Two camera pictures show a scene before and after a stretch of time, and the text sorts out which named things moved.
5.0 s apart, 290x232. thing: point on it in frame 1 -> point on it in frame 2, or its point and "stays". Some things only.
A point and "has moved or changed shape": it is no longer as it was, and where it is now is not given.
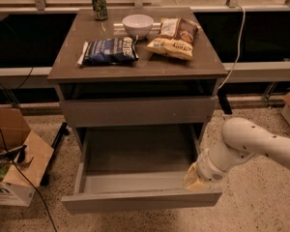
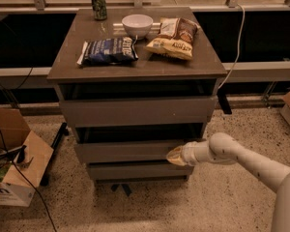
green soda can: (100, 4) stays
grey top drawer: (90, 113) stays
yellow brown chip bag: (176, 38) stays
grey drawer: (136, 166) has moved or changed shape
